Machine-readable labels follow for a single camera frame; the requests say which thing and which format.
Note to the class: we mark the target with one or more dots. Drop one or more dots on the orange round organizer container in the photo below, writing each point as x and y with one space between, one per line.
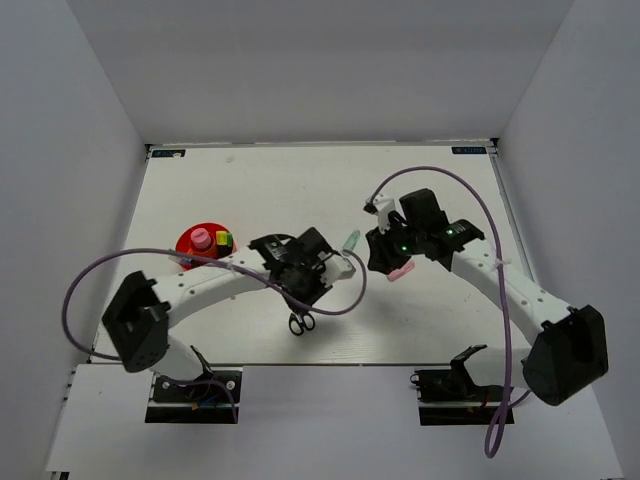
215 252

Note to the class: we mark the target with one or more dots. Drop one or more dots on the yellow cap black highlighter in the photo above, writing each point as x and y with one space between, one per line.
221 238

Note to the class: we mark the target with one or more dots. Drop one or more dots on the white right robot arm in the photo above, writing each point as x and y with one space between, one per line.
566 348

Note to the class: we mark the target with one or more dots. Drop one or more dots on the blue label sticker right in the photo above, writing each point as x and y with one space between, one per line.
469 150

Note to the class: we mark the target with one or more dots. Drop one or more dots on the green translucent stapler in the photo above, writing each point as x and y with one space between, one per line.
352 241

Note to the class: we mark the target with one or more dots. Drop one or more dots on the blue label sticker left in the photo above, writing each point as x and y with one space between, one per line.
168 153

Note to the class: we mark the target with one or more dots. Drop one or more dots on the pink translucent stapler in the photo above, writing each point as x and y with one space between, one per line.
400 272

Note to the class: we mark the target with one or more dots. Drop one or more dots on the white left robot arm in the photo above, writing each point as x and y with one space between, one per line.
143 310

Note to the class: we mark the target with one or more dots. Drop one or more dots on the blue label sticker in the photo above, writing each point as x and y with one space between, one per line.
469 150
168 153

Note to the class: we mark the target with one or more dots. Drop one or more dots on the pink glue stick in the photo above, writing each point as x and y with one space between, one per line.
200 239

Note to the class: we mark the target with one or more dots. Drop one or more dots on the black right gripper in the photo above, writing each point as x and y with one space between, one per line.
382 259

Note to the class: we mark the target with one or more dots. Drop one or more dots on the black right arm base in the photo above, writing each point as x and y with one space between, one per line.
450 395

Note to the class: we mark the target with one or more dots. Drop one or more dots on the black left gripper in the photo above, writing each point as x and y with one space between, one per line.
319 288

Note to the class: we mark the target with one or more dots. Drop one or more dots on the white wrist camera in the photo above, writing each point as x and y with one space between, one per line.
337 268
381 206

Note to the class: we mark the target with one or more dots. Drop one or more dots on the black handled scissors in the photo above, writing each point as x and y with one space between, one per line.
301 323

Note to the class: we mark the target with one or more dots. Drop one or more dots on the blue ink pen refill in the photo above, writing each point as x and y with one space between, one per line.
185 263

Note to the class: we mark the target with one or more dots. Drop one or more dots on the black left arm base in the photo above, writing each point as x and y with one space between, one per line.
214 399

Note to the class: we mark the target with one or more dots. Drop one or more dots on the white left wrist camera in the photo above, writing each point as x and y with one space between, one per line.
337 268

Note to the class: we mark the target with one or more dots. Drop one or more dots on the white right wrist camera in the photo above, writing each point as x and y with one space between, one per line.
381 206

